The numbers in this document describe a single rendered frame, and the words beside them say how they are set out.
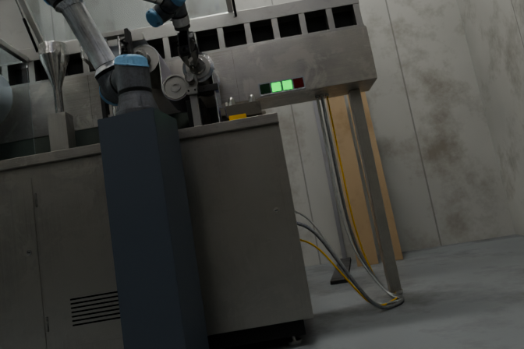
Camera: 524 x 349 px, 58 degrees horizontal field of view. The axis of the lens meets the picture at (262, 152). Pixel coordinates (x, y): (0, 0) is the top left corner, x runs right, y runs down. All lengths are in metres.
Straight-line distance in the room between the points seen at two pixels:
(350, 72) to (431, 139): 2.58
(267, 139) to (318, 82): 0.77
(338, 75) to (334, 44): 0.18
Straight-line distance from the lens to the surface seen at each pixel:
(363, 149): 2.67
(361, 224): 4.28
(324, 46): 2.63
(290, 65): 2.58
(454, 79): 5.22
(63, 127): 2.45
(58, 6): 1.90
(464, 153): 5.09
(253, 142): 1.87
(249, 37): 2.65
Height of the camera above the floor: 0.46
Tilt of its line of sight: 9 degrees up
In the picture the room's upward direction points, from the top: 10 degrees counter-clockwise
